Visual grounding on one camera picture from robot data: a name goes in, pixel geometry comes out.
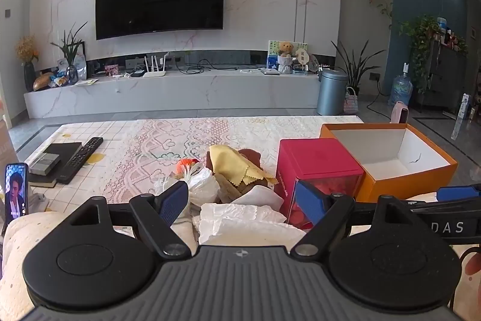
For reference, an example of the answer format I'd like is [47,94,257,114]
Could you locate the black notebook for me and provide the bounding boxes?
[28,142,83,188]

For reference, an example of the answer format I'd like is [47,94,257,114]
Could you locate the small grey box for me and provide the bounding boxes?
[29,153,61,175]

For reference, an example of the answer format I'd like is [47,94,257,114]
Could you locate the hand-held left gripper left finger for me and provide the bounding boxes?
[64,180,191,259]

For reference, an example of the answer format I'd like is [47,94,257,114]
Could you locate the black remote control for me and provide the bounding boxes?
[56,137,104,184]

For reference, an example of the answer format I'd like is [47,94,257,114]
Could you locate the white marble television console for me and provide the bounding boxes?
[23,69,322,119]

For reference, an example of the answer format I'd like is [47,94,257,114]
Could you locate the green plant in glass vase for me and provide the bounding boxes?
[51,22,89,85]

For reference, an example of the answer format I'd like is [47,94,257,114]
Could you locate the yellow cloth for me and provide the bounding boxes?
[208,144,279,186]

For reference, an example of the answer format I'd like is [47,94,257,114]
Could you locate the orange net pouch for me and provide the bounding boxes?
[176,159,201,176]

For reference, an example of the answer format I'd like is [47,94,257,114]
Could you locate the blue-grey metal trash can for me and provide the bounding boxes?
[317,68,348,116]

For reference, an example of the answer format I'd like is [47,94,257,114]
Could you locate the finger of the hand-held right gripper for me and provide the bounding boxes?
[409,184,481,213]

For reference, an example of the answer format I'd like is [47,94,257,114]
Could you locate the golden ornament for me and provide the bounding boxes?
[33,72,55,92]

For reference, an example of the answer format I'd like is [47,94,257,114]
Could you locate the pink space heater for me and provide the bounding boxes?
[391,101,410,125]

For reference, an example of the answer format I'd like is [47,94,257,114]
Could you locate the small plant with red flowers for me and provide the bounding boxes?
[447,31,470,53]

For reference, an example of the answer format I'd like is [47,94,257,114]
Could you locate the red lid clear box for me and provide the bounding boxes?
[274,138,365,231]

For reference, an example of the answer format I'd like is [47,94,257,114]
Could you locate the green picture panel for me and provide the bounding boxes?
[268,40,308,71]

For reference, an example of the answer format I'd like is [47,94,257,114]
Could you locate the trailing pothos plant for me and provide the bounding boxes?
[399,16,441,93]

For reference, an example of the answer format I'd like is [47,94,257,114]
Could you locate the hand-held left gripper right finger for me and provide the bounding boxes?
[291,180,418,259]

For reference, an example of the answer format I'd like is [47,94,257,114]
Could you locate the brown cloth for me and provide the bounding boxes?
[214,147,276,203]

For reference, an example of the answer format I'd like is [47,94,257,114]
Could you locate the blue water jug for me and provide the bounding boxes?
[388,62,414,108]

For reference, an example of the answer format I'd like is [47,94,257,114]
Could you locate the vase with yellow flowers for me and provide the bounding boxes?
[15,35,40,92]

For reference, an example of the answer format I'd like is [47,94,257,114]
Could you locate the white router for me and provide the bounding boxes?
[144,56,168,78]

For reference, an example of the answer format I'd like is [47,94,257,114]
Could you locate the white paper towel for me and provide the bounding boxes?
[197,202,307,247]

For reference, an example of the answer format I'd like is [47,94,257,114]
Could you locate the black cables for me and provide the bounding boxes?
[176,60,242,74]

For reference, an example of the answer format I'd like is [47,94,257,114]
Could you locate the white cloth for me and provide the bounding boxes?
[231,186,286,211]

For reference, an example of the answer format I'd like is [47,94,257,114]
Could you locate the clear white plastic bag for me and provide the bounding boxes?
[161,167,221,213]

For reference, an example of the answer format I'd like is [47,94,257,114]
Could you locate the white phone stand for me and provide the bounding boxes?
[30,193,49,212]

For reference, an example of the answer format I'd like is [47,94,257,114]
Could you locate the dark grey cabinet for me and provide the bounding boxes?
[415,39,471,112]

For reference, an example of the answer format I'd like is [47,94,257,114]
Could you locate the woven basket bag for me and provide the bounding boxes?
[344,87,360,114]

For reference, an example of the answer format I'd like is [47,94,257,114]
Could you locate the potted snake plant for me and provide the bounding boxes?
[331,39,388,97]

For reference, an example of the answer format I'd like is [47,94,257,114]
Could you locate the orange cardboard box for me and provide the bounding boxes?
[319,122,459,203]

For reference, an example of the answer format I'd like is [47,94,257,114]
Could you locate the pink lace tablecloth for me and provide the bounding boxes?
[23,116,376,224]

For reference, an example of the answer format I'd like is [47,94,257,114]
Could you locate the smartphone with lit screen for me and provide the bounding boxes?
[5,163,30,224]

